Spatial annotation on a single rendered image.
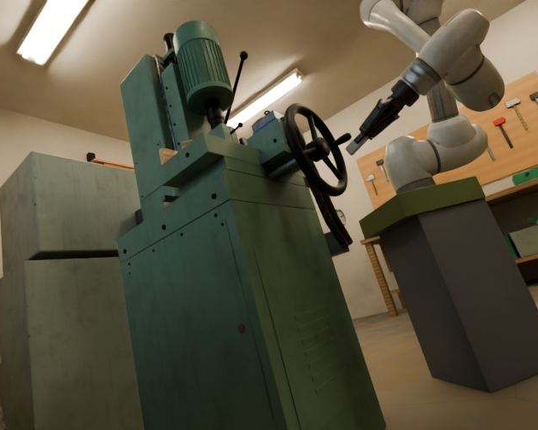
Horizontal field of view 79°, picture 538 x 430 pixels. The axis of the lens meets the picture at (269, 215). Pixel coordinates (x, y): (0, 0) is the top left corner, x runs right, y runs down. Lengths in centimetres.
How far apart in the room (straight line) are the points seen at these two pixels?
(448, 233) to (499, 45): 353
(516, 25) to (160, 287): 442
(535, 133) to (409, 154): 292
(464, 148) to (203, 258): 111
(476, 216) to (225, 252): 96
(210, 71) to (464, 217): 106
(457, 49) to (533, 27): 374
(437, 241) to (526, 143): 306
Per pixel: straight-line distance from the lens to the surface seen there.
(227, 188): 85
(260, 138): 106
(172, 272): 101
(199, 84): 126
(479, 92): 109
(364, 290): 446
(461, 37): 100
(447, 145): 151
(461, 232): 136
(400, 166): 146
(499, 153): 425
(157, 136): 134
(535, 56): 459
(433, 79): 100
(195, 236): 92
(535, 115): 435
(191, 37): 139
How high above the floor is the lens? 43
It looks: 15 degrees up
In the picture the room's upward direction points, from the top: 16 degrees counter-clockwise
